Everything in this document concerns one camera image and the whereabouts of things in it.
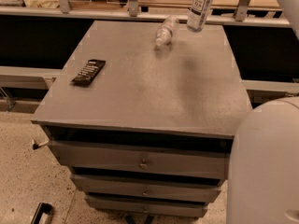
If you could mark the blue labelled plastic bottle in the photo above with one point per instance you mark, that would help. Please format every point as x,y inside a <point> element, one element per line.
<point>197,15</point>

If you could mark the clear lying water bottle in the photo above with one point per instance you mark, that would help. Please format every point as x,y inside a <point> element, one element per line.
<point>166,31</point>

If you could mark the top grey drawer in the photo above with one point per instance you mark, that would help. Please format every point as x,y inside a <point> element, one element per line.
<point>132,159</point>

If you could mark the grey metal rail frame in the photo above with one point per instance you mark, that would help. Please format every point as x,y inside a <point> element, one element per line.
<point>83,9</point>

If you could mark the grey drawer cabinet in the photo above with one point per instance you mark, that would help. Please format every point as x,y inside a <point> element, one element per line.
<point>184,98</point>

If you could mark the middle grey drawer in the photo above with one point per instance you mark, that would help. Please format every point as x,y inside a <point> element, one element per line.
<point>141,189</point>

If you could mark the grey drawer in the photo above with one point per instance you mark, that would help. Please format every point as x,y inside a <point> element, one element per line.
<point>141,189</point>
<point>132,159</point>
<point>146,207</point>

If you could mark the black bar left floor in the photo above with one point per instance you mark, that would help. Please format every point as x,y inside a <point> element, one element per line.
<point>43,208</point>

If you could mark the bottom grey drawer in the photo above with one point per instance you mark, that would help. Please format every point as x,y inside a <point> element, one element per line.
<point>146,207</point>

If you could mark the black remote control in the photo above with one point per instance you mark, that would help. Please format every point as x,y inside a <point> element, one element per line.
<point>89,72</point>

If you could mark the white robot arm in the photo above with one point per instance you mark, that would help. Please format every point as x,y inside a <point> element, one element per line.
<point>263,170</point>

